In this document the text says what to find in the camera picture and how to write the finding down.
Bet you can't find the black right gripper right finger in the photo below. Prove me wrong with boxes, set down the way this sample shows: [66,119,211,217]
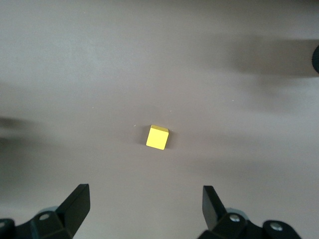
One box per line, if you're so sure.
[196,185,265,239]

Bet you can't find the black ribbed cylinder pole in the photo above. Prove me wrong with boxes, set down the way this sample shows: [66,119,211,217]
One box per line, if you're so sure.
[311,44,319,74]

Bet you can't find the yellow cube block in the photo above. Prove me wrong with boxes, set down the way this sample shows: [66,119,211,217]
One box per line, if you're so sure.
[145,124,169,151]

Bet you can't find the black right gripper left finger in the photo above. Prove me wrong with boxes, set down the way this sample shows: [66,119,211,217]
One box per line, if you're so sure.
[14,184,90,239]

